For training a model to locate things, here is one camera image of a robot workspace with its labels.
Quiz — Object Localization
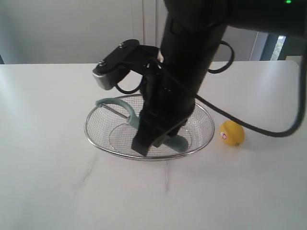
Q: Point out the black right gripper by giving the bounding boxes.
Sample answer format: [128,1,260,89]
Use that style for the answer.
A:
[131,45,194,157]

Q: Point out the teal handled peeler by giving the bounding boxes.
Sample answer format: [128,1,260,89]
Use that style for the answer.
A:
[95,97,189,153]

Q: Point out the yellow lemon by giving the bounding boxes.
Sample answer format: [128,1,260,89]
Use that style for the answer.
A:
[219,120,245,146]

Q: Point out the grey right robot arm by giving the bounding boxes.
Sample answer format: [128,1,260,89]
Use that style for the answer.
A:
[131,0,307,156]

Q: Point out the steel wire mesh basket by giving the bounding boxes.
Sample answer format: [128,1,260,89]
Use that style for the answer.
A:
[84,94,215,161]

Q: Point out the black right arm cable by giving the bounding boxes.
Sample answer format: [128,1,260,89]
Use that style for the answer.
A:
[115,40,305,138]

